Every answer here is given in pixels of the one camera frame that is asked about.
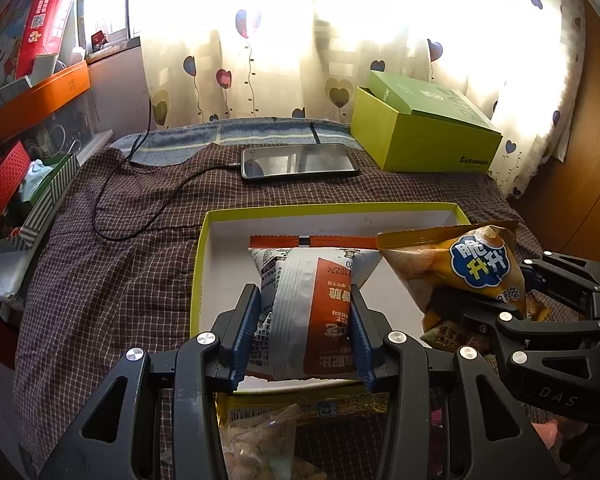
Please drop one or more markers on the brown checked blanket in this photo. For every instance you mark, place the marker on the brown checked blanket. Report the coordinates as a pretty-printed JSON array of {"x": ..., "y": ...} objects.
[{"x": 120, "y": 285}]

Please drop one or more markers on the white board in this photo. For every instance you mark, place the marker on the white board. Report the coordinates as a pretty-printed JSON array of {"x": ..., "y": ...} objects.
[{"x": 0, "y": 272}]

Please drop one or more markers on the small red box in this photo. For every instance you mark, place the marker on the small red box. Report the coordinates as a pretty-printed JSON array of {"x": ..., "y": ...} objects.
[{"x": 98, "y": 39}]

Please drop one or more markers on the small white box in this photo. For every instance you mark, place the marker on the small white box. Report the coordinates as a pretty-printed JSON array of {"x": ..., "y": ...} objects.
[{"x": 42, "y": 62}]

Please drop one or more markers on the tall red carton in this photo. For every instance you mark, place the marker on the tall red carton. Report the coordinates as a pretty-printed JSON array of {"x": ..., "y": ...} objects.
[{"x": 50, "y": 5}]

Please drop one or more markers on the cartoon print box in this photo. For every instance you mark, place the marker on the cartoon print box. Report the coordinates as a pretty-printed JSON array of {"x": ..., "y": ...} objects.
[{"x": 0, "y": 50}]

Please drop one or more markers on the yellow chip bag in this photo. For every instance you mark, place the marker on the yellow chip bag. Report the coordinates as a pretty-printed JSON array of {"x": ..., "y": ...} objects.
[{"x": 430, "y": 270}]

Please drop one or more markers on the orange box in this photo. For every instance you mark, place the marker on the orange box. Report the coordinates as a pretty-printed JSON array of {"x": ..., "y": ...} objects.
[{"x": 40, "y": 97}]

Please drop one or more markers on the blue denim cloth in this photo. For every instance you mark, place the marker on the blue denim cloth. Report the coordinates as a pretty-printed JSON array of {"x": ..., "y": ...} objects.
[{"x": 190, "y": 140}]

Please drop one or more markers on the clear bag of snacks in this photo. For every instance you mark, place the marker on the clear bag of snacks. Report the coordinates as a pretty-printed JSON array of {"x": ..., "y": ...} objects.
[{"x": 255, "y": 440}]

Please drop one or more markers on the long yellow snack packet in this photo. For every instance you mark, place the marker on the long yellow snack packet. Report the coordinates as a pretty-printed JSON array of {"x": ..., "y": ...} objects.
[{"x": 330, "y": 405}]

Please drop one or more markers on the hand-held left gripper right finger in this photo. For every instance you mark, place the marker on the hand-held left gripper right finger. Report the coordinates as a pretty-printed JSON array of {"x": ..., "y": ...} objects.
[{"x": 362, "y": 350}]

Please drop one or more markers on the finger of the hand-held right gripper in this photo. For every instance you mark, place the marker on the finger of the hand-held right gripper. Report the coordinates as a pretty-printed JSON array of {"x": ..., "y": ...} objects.
[
  {"x": 480, "y": 312},
  {"x": 570, "y": 272}
]

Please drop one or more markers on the green striped box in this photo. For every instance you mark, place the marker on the green striped box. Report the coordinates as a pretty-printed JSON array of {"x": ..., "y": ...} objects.
[{"x": 50, "y": 195}]

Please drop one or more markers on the black smartphone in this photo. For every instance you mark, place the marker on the black smartphone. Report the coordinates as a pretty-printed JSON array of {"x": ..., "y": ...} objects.
[{"x": 300, "y": 160}]

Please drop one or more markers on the white orange snack packet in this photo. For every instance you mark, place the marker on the white orange snack packet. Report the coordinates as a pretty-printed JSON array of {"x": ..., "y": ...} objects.
[{"x": 305, "y": 310}]

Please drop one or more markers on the red perforated box lid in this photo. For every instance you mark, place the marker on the red perforated box lid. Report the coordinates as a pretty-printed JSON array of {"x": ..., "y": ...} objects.
[{"x": 0, "y": 190}]

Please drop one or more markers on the clear storage bin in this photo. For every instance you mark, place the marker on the clear storage bin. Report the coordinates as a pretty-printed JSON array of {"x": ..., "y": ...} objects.
[{"x": 75, "y": 125}]

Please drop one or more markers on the green box lid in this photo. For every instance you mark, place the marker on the green box lid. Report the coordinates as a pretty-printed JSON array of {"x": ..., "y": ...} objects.
[{"x": 430, "y": 95}]

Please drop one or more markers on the pale teal cloth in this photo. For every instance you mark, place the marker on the pale teal cloth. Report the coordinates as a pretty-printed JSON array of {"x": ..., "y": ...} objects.
[{"x": 35, "y": 177}]

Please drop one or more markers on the lime green gift box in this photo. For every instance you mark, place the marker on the lime green gift box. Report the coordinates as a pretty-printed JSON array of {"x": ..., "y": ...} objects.
[{"x": 420, "y": 145}]

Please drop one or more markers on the heart print curtain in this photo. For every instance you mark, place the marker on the heart print curtain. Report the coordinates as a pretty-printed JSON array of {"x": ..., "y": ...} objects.
[{"x": 280, "y": 60}]

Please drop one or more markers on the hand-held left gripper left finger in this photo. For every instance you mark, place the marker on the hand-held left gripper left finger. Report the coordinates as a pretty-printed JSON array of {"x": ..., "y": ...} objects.
[{"x": 245, "y": 330}]

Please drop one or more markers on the shallow lime green tray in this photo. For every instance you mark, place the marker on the shallow lime green tray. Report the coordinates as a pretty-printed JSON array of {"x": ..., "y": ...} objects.
[{"x": 225, "y": 270}]

